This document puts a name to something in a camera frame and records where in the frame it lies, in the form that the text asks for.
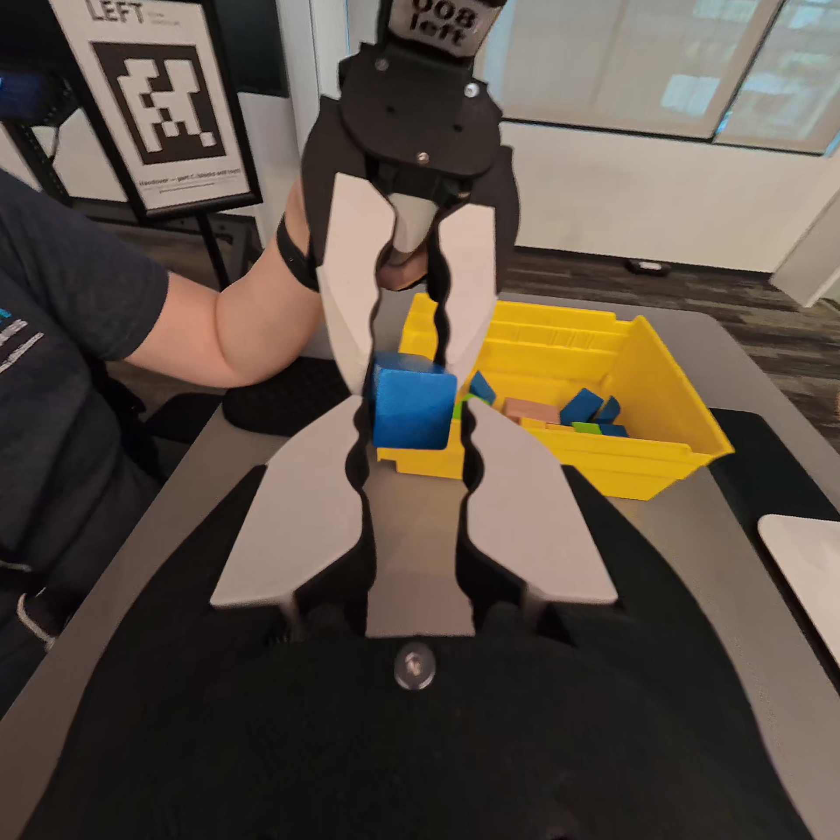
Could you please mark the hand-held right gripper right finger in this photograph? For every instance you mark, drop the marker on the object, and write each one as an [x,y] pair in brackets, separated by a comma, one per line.
[531,518]

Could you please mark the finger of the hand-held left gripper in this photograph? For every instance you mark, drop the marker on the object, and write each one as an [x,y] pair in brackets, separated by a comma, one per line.
[472,275]
[351,275]

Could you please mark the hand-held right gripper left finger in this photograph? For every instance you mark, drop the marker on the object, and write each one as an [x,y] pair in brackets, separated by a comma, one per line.
[295,518]

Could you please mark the yellow plastic bin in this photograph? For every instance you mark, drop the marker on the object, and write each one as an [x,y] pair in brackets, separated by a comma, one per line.
[656,394]

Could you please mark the person's left forearm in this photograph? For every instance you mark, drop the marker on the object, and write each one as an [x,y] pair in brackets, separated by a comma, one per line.
[249,328]

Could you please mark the person's left hand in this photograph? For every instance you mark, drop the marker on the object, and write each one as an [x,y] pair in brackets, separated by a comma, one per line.
[401,275]

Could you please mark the black wrist band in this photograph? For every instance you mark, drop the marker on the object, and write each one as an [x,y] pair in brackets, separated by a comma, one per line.
[298,259]

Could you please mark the black mesh pad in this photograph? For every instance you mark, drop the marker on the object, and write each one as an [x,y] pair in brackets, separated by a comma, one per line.
[289,397]

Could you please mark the black floor power box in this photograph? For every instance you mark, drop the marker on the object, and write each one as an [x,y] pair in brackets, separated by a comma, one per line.
[646,266]

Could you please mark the large office window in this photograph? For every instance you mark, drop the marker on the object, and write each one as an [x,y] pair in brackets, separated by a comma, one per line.
[623,65]

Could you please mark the framed black white sign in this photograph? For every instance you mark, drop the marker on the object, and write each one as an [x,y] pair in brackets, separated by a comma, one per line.
[164,98]

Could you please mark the person in dark shirt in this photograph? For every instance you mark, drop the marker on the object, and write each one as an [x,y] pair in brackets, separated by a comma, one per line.
[59,394]

